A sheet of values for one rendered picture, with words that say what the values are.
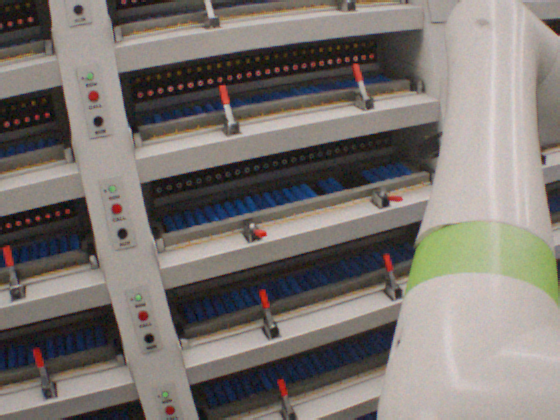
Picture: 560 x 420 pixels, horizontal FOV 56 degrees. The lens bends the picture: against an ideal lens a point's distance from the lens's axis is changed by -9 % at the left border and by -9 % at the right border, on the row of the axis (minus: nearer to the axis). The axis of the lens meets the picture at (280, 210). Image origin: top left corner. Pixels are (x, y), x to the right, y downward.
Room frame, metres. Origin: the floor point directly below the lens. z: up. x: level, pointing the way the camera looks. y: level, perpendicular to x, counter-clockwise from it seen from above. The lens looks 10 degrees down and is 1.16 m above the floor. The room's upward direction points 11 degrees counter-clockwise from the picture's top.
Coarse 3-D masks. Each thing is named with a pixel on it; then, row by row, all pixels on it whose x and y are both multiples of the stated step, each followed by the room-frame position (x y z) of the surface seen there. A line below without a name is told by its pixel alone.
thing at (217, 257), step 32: (320, 160) 1.22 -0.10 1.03; (352, 160) 1.24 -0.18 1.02; (192, 192) 1.13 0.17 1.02; (416, 192) 1.13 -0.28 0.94; (160, 224) 1.09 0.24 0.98; (288, 224) 1.05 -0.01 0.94; (320, 224) 1.04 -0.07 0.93; (352, 224) 1.05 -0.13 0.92; (384, 224) 1.07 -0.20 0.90; (160, 256) 0.97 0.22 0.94; (192, 256) 0.97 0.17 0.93; (224, 256) 0.97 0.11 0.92; (256, 256) 1.00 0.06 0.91; (288, 256) 1.02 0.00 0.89
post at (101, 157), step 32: (64, 0) 0.92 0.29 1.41; (96, 0) 0.93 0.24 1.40; (64, 32) 0.91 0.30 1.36; (96, 32) 0.93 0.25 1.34; (64, 64) 0.91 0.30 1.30; (96, 160) 0.92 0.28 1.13; (128, 160) 0.93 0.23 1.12; (96, 192) 0.91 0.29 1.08; (128, 192) 0.93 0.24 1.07; (96, 224) 0.91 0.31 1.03; (128, 256) 0.92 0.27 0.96; (160, 288) 0.93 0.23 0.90; (128, 320) 0.91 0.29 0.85; (160, 320) 0.93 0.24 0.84; (128, 352) 0.91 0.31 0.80; (160, 352) 0.93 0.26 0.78; (160, 384) 0.92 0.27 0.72; (160, 416) 0.92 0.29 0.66; (192, 416) 0.93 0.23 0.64
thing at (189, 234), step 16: (400, 176) 1.15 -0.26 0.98; (416, 176) 1.14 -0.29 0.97; (336, 192) 1.10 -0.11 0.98; (352, 192) 1.10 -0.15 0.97; (368, 192) 1.11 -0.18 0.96; (384, 192) 1.12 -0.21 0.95; (400, 192) 1.11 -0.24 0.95; (272, 208) 1.06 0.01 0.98; (288, 208) 1.06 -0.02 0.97; (304, 208) 1.07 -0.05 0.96; (320, 208) 1.08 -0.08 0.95; (336, 208) 1.07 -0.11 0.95; (208, 224) 1.02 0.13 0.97; (224, 224) 1.02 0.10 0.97; (240, 224) 1.03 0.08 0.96; (256, 224) 1.04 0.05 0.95; (272, 224) 1.03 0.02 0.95; (176, 240) 1.00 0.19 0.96; (192, 240) 1.01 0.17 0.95; (208, 240) 1.00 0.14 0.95
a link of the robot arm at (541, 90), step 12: (552, 72) 0.57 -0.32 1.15; (540, 84) 0.57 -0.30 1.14; (552, 84) 0.57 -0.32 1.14; (540, 96) 0.58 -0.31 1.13; (552, 96) 0.58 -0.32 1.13; (540, 108) 0.59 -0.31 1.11; (552, 108) 0.58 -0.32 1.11; (540, 120) 0.61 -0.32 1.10; (552, 120) 0.59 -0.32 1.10; (540, 132) 0.63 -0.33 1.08; (552, 132) 0.61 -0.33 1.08; (540, 144) 0.67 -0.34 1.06
